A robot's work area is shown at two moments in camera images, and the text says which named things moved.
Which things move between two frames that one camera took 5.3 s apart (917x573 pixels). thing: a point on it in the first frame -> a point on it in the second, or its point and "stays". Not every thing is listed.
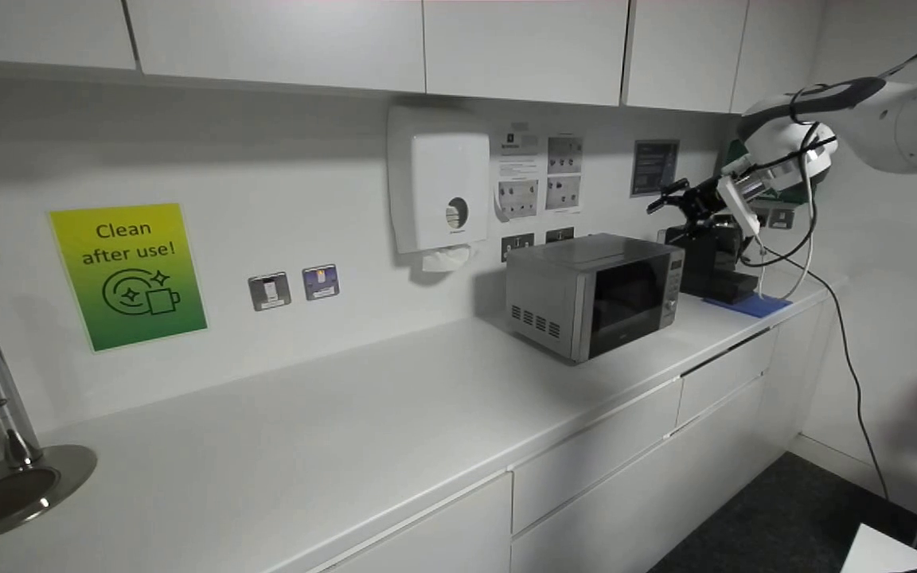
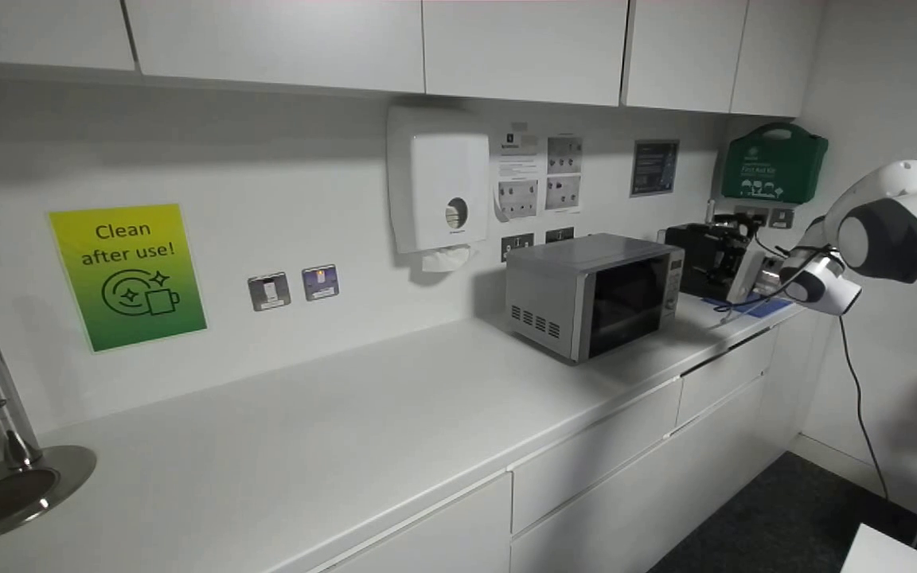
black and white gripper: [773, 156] -> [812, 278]
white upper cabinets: [670, 56] stays
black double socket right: [557, 235] stays
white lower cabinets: [610, 499] stays
